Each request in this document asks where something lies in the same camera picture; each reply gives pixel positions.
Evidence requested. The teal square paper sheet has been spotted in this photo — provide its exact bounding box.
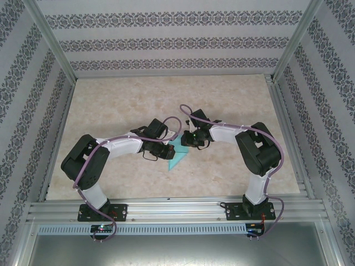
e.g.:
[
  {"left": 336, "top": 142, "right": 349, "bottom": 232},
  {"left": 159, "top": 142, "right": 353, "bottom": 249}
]
[{"left": 167, "top": 132, "right": 190, "bottom": 172}]

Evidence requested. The grey sheet metal tray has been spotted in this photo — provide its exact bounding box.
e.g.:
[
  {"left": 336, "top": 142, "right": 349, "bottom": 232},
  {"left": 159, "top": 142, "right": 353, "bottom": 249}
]
[{"left": 12, "top": 221, "right": 343, "bottom": 266}]

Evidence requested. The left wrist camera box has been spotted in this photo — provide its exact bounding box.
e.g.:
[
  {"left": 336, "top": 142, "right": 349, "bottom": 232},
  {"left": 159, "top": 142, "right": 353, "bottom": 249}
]
[{"left": 163, "top": 130, "right": 178, "bottom": 145}]

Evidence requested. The wide aluminium mounting rail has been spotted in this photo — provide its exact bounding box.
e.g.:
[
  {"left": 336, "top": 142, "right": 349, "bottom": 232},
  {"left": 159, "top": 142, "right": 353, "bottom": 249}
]
[{"left": 26, "top": 195, "right": 330, "bottom": 223}]

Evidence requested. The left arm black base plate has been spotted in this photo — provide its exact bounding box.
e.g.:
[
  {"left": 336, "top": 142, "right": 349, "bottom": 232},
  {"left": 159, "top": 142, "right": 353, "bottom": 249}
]
[{"left": 77, "top": 204, "right": 129, "bottom": 222}]

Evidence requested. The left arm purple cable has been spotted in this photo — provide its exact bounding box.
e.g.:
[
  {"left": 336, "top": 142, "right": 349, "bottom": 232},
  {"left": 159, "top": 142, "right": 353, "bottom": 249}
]
[{"left": 72, "top": 115, "right": 182, "bottom": 243}]

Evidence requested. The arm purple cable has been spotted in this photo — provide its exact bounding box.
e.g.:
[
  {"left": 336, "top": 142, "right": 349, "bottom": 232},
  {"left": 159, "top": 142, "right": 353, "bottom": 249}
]
[
  {"left": 179, "top": 104, "right": 286, "bottom": 242},
  {"left": 72, "top": 115, "right": 182, "bottom": 243}
]

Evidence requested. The slotted grey cable duct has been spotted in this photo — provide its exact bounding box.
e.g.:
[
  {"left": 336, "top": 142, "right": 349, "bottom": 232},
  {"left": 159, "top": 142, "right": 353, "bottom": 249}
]
[{"left": 37, "top": 223, "right": 248, "bottom": 236}]

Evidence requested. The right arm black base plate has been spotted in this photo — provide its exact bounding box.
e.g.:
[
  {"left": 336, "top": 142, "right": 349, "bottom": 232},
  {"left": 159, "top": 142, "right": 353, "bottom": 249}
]
[{"left": 225, "top": 202, "right": 277, "bottom": 221}]

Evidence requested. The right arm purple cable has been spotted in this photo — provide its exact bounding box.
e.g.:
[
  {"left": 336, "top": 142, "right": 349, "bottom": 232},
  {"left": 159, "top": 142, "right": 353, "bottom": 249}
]
[{"left": 179, "top": 104, "right": 286, "bottom": 242}]

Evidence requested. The broad aluminium side rail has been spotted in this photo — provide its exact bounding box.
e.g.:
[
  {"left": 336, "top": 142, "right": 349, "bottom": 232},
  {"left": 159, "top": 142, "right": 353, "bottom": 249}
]
[{"left": 265, "top": 74, "right": 316, "bottom": 200}]

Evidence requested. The aluminium frame post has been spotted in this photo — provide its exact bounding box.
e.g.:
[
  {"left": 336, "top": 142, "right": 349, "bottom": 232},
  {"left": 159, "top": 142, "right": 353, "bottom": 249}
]
[
  {"left": 272, "top": 0, "right": 324, "bottom": 81},
  {"left": 23, "top": 0, "right": 78, "bottom": 81}
]

